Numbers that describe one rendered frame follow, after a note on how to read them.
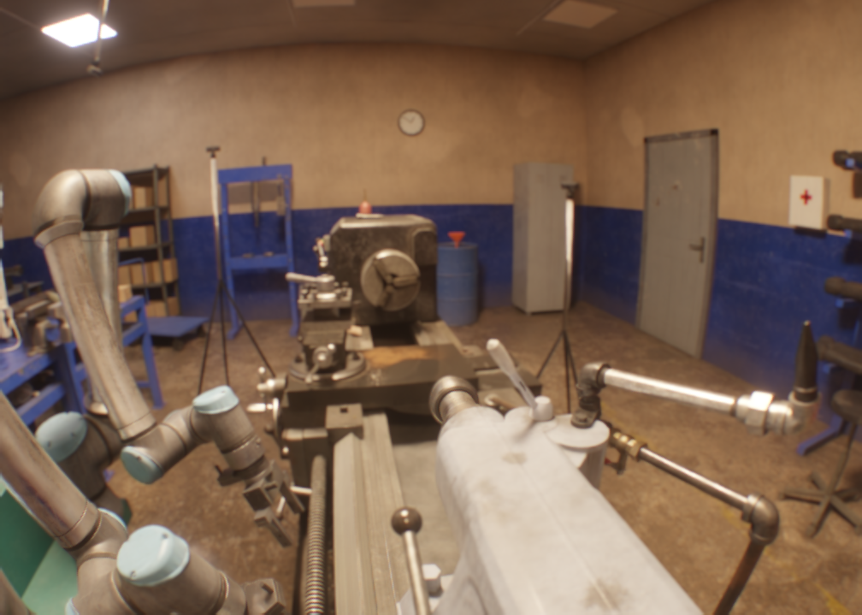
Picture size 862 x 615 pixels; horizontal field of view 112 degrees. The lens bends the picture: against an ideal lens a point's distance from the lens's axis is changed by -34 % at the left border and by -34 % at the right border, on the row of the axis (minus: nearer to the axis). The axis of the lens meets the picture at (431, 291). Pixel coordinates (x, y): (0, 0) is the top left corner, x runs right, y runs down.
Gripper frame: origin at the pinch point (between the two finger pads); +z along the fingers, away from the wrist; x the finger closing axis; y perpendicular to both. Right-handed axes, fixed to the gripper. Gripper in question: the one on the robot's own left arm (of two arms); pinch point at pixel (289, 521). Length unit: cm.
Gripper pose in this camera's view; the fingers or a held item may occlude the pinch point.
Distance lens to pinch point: 106.0
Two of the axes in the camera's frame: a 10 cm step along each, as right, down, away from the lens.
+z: 4.2, 9.0, 1.2
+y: 9.0, -4.3, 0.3
